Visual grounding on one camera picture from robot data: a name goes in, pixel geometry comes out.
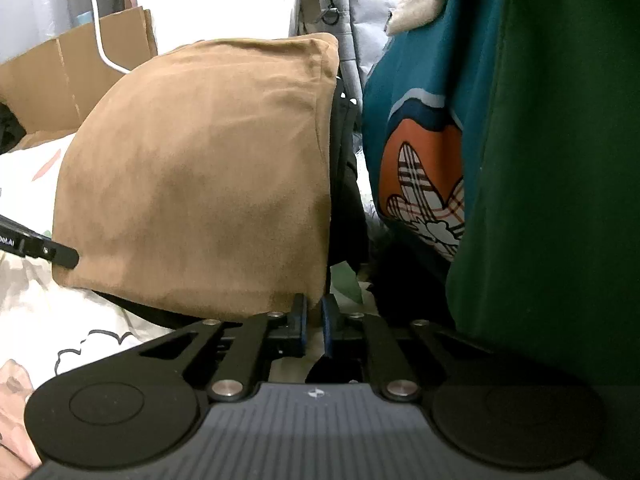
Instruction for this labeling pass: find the brown t-shirt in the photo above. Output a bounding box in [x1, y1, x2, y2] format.
[51, 32, 341, 313]

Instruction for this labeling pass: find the black folded clothes stack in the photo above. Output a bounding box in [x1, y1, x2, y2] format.
[92, 77, 371, 331]

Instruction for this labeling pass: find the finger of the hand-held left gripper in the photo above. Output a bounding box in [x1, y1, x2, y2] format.
[22, 232, 81, 271]

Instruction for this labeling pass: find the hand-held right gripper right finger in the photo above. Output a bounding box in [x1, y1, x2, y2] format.
[321, 295, 493, 403]

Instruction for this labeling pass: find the grey backpack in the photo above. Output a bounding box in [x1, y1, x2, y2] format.
[317, 0, 418, 106]

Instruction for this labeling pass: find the black garment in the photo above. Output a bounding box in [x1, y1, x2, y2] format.
[0, 102, 28, 153]

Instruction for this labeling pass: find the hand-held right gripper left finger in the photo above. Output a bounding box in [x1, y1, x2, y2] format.
[140, 294, 307, 402]

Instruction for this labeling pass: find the white cable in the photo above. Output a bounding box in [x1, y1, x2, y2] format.
[87, 0, 128, 76]

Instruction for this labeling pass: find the flattened cardboard sheet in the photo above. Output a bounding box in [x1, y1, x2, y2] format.
[0, 7, 158, 133]

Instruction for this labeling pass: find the dark green garment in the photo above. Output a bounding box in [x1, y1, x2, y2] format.
[445, 0, 640, 386]

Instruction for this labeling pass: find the teal printed garment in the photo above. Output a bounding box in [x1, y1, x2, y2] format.
[361, 0, 511, 263]

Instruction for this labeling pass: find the cream bear print bed sheet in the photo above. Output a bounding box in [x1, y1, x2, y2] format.
[0, 130, 381, 471]

